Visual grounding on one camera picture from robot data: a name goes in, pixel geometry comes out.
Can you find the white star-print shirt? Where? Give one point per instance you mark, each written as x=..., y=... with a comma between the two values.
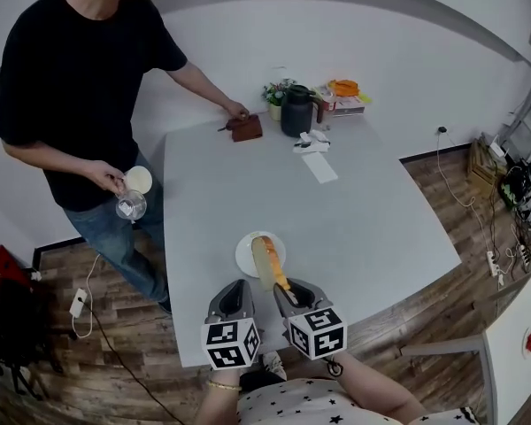
x=301, y=405

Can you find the wooden crate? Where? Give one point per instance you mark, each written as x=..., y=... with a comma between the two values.
x=482, y=168

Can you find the person's shoe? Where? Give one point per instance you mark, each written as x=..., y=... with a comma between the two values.
x=273, y=365

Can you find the person's right forearm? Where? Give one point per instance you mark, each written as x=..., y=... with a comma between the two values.
x=376, y=396

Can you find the brown leather pouch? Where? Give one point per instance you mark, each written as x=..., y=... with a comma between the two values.
x=248, y=129

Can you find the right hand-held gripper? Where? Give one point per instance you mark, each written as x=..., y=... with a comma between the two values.
x=318, y=332

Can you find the white router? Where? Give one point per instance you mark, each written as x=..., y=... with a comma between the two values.
x=497, y=149

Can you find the white paper slip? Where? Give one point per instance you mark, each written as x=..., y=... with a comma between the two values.
x=320, y=167

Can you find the white round plate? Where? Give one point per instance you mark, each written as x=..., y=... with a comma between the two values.
x=244, y=257

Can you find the small potted plant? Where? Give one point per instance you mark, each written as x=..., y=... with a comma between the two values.
x=276, y=95

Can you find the slice of bread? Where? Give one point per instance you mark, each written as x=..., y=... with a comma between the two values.
x=265, y=261

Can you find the orange plastic item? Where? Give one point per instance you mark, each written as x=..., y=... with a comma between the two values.
x=343, y=88

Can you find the black stand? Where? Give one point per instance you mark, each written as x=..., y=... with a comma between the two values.
x=15, y=326

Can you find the red box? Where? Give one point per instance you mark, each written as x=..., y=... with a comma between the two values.
x=2, y=266

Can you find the black thermos jug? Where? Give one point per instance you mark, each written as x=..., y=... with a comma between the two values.
x=297, y=115

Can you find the white ceramic cup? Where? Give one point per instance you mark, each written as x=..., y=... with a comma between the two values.
x=138, y=179

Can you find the white power adapter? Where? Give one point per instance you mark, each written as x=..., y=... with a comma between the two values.
x=79, y=303

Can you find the stack of books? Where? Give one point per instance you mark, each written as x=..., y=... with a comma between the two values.
x=347, y=106

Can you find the crumpled white paper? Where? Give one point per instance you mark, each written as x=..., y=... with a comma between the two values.
x=312, y=142

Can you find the white power strip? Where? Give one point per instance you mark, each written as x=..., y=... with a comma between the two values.
x=493, y=264
x=524, y=253

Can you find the person's left forearm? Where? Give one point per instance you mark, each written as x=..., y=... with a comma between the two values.
x=219, y=403

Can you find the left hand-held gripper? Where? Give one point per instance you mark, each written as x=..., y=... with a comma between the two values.
x=230, y=341

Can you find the clear glass cup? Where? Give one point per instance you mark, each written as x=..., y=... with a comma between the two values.
x=131, y=205

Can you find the white side table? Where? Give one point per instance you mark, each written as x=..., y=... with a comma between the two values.
x=513, y=370

